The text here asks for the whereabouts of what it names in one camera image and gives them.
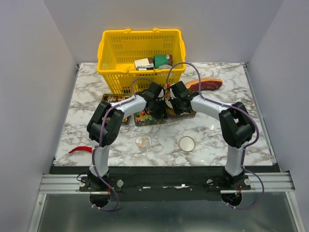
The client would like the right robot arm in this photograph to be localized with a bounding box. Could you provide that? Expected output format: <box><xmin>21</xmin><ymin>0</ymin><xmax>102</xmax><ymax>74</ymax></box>
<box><xmin>169</xmin><ymin>81</ymin><xmax>259</xmax><ymax>189</ymax></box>

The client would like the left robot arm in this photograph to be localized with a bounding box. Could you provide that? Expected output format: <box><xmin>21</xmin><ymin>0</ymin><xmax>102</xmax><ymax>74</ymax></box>
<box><xmin>86</xmin><ymin>82</ymin><xmax>165</xmax><ymax>191</ymax></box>

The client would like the tin of gummy candies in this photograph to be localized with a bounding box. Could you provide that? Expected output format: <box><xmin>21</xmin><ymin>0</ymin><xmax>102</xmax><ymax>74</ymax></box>
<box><xmin>165</xmin><ymin>92</ymin><xmax>196</xmax><ymax>120</ymax></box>

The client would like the tin of star candies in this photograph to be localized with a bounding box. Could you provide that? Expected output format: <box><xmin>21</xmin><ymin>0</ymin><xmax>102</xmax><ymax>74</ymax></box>
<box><xmin>133</xmin><ymin>111</ymin><xmax>166</xmax><ymax>127</ymax></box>

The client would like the fake meat slice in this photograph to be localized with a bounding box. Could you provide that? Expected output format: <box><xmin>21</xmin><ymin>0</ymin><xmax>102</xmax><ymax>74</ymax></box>
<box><xmin>185</xmin><ymin>78</ymin><xmax>223</xmax><ymax>91</ymax></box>

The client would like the clear glass jar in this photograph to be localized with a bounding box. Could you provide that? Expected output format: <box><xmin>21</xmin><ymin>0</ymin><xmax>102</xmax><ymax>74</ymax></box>
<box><xmin>135</xmin><ymin>135</ymin><xmax>152</xmax><ymax>152</ymax></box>

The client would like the round jar lid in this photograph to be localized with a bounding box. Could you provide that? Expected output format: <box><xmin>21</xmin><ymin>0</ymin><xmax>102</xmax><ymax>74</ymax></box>
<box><xmin>179</xmin><ymin>136</ymin><xmax>195</xmax><ymax>152</ymax></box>

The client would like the black flat box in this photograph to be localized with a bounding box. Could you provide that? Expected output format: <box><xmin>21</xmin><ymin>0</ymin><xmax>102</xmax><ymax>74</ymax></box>
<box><xmin>136</xmin><ymin>67</ymin><xmax>154</xmax><ymax>71</ymax></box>

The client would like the grey pouch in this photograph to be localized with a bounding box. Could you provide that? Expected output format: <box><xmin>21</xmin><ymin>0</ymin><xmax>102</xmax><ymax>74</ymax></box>
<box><xmin>158</xmin><ymin>64</ymin><xmax>172</xmax><ymax>71</ymax></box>

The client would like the white brown box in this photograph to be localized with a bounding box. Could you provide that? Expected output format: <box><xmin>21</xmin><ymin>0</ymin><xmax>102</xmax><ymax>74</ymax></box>
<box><xmin>134</xmin><ymin>58</ymin><xmax>154</xmax><ymax>69</ymax></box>

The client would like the tin of lollipops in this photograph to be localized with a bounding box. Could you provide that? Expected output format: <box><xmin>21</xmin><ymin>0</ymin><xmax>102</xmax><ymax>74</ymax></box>
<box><xmin>101</xmin><ymin>94</ymin><xmax>131</xmax><ymax>126</ymax></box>

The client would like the green brown package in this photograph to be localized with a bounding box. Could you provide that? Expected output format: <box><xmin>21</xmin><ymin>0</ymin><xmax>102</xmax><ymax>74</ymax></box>
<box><xmin>153</xmin><ymin>54</ymin><xmax>173</xmax><ymax>69</ymax></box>

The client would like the yellow plastic shopping basket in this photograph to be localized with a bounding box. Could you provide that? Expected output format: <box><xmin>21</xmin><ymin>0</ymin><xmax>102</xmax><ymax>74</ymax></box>
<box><xmin>97</xmin><ymin>29</ymin><xmax>186</xmax><ymax>94</ymax></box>

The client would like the red chili pepper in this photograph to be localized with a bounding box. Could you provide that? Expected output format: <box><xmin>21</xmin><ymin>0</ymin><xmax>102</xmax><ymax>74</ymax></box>
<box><xmin>69</xmin><ymin>146</ymin><xmax>93</xmax><ymax>154</ymax></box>

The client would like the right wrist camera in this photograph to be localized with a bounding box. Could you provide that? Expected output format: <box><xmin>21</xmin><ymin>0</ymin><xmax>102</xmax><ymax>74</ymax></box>
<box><xmin>168</xmin><ymin>87</ymin><xmax>176</xmax><ymax>101</ymax></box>

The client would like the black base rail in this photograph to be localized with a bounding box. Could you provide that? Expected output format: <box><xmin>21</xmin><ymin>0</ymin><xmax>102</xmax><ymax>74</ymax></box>
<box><xmin>40</xmin><ymin>166</ymin><xmax>290</xmax><ymax>206</ymax></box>

